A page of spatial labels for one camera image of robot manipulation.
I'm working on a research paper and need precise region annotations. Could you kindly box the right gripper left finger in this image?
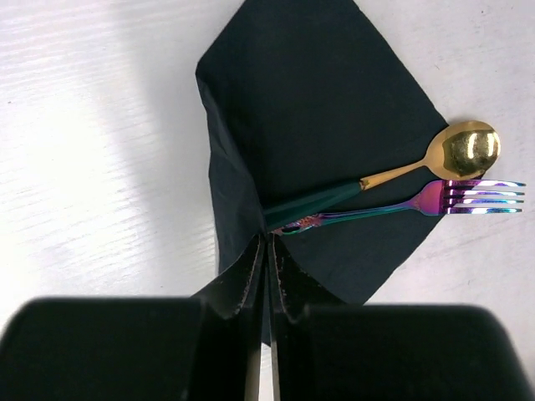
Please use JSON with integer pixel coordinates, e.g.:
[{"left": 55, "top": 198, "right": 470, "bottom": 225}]
[{"left": 1, "top": 236, "right": 266, "bottom": 400}]

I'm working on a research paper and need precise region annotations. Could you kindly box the dark navy paper napkin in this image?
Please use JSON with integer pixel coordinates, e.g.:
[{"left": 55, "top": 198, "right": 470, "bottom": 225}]
[{"left": 195, "top": 0, "right": 451, "bottom": 306}]

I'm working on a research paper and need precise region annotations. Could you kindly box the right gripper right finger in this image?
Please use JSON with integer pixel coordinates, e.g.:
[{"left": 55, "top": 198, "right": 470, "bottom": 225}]
[{"left": 267, "top": 236, "right": 534, "bottom": 400}]

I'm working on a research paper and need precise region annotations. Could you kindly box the iridescent rainbow fork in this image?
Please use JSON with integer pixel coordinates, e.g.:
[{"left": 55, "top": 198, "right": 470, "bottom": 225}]
[{"left": 272, "top": 180, "right": 526, "bottom": 236}]

